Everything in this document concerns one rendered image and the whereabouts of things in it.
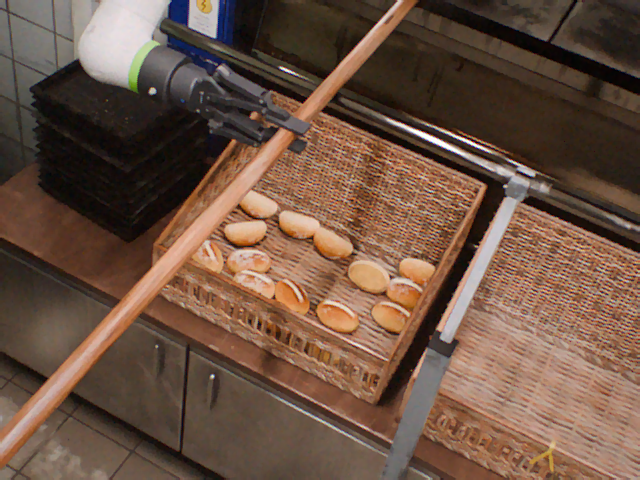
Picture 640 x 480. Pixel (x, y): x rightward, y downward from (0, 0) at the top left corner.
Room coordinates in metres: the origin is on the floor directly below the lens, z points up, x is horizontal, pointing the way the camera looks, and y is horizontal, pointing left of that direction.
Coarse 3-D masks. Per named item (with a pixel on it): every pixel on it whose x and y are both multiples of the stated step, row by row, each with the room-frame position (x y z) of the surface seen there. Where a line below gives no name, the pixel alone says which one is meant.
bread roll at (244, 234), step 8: (232, 224) 1.50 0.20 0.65; (240, 224) 1.50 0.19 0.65; (248, 224) 1.51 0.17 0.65; (256, 224) 1.51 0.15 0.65; (264, 224) 1.53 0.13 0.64; (232, 232) 1.49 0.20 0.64; (240, 232) 1.49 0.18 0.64; (248, 232) 1.49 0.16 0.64; (256, 232) 1.50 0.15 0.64; (264, 232) 1.52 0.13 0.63; (232, 240) 1.48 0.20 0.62; (240, 240) 1.48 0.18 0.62; (248, 240) 1.49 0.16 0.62; (256, 240) 1.50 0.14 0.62
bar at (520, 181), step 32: (192, 32) 1.44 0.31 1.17; (256, 64) 1.39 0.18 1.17; (384, 128) 1.29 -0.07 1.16; (416, 128) 1.29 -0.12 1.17; (480, 160) 1.24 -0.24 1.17; (512, 192) 1.20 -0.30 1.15; (544, 192) 1.20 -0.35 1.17; (608, 224) 1.16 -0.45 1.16; (480, 256) 1.13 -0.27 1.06; (448, 320) 1.05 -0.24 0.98; (448, 352) 1.00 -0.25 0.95; (416, 384) 1.00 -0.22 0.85; (416, 416) 1.00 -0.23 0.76
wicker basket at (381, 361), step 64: (320, 128) 1.69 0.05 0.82; (192, 192) 1.45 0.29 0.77; (320, 192) 1.64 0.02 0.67; (384, 192) 1.61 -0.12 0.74; (448, 192) 1.58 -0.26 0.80; (320, 256) 1.52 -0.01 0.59; (384, 256) 1.55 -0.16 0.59; (448, 256) 1.39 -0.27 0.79; (256, 320) 1.23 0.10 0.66; (384, 384) 1.15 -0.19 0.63
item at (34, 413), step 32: (416, 0) 1.67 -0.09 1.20; (384, 32) 1.52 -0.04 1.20; (352, 64) 1.39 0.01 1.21; (320, 96) 1.28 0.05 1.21; (256, 160) 1.08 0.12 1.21; (224, 192) 1.00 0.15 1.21; (192, 224) 0.92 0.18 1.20; (160, 288) 0.80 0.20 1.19; (128, 320) 0.74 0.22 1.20; (96, 352) 0.68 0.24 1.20; (64, 384) 0.62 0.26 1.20; (32, 416) 0.57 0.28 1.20; (0, 448) 0.52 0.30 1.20
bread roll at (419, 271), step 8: (400, 264) 1.50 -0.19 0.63; (408, 264) 1.49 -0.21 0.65; (416, 264) 1.49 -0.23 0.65; (424, 264) 1.49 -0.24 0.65; (400, 272) 1.48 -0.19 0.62; (408, 272) 1.47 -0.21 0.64; (416, 272) 1.47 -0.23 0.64; (424, 272) 1.47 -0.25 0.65; (432, 272) 1.48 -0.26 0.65; (416, 280) 1.46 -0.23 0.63; (424, 280) 1.46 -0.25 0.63
